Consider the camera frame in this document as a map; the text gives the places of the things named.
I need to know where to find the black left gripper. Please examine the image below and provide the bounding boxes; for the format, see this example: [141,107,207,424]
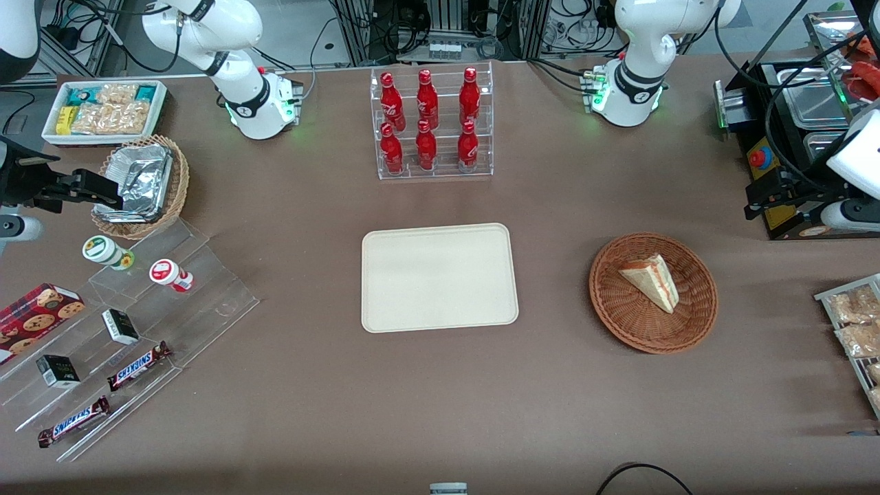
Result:
[745,165,868,222]

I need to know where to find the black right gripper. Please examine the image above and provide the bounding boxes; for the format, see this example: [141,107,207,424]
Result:
[0,136,125,212]

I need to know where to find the aluminium foil tray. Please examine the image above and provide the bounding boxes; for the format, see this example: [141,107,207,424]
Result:
[95,143,174,224]

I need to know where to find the tray of bagged snacks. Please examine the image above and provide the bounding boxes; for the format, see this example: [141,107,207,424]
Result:
[814,274,880,421]

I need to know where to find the light tan wicker basket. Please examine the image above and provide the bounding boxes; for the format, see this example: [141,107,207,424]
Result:
[91,134,190,240]

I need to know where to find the wrapped triangle sandwich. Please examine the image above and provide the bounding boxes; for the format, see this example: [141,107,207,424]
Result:
[618,254,680,314]

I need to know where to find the steel tray with red food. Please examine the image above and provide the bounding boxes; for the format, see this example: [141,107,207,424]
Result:
[803,10,880,105]

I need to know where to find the round brown wicker basket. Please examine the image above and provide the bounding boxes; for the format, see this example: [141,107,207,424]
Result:
[588,232,719,355]

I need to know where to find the beige plastic tray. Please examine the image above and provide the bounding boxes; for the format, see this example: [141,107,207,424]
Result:
[361,222,520,334]

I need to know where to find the green lid snack cup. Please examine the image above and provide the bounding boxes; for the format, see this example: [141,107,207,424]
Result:
[82,235,135,271]

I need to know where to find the stainless steel pan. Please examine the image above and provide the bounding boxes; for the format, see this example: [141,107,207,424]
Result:
[782,81,861,130]
[803,131,850,174]

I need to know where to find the large clear cracker bag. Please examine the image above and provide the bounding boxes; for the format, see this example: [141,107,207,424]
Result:
[72,100,153,135]

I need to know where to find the black food warmer unit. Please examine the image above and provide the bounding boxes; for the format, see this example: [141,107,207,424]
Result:
[739,60,880,241]

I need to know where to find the small clear cracker bag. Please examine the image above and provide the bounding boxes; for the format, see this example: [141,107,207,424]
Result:
[96,83,138,105]

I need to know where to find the white rectangular plastic bin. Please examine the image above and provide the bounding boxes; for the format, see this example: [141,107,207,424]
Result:
[41,79,168,146]

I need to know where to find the red lid snack cup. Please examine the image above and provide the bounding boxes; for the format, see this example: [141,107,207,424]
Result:
[149,258,195,294]

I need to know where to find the clear bag of snacks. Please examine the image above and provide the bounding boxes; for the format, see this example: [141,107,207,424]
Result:
[835,323,880,359]
[825,285,880,325]

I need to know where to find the red plaid cookie box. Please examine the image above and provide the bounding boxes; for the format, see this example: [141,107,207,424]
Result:
[0,283,87,365]

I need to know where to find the small black carton box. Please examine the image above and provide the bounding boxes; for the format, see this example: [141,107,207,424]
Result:
[102,309,140,346]
[36,354,81,389]

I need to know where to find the clear acrylic stepped display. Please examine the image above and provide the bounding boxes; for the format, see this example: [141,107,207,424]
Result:
[0,219,261,463]

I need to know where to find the Snickers chocolate bar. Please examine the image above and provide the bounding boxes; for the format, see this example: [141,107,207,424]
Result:
[107,341,173,393]
[38,395,111,449]

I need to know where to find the red cola bottle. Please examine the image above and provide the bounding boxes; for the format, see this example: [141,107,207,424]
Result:
[459,67,481,128]
[380,122,404,175]
[417,69,439,130]
[380,71,406,131]
[416,120,437,171]
[458,120,479,173]

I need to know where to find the clear acrylic bottle rack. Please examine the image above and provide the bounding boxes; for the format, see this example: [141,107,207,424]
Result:
[370,60,494,181]

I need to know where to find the black floor cable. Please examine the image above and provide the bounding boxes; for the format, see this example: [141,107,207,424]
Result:
[595,462,696,495]

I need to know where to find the aluminium profile frame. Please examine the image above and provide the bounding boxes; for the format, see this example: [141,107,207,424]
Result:
[340,0,551,66]

